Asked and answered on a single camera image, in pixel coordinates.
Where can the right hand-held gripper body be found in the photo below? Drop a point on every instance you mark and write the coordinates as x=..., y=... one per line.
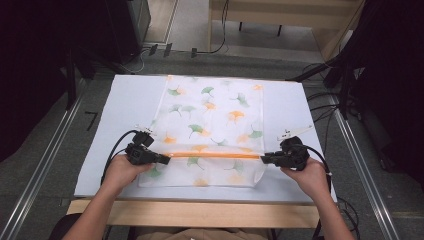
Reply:
x=293, y=153

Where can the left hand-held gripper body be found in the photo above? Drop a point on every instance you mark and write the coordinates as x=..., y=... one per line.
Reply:
x=140, y=151

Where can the leaf print zipper bag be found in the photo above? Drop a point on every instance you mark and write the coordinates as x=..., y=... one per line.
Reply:
x=213, y=113

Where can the person's left hand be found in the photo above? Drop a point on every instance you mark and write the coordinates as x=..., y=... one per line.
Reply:
x=125, y=173

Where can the person's right hand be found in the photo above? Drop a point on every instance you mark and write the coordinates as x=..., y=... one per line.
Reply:
x=308, y=180

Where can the person's beige trousers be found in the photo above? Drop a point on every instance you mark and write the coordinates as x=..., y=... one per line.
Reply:
x=200, y=234

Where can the black metal stand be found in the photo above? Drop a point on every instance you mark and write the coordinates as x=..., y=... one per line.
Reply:
x=336, y=76

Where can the dark cabinet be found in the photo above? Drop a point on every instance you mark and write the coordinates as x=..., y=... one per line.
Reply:
x=130, y=26

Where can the light wooden bench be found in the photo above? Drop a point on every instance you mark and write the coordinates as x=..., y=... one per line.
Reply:
x=286, y=13

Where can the wooden table frame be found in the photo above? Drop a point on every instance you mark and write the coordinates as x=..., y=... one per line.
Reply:
x=186, y=213

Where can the metal floor rail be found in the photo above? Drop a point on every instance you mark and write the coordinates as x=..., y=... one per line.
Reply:
x=363, y=166
x=40, y=166

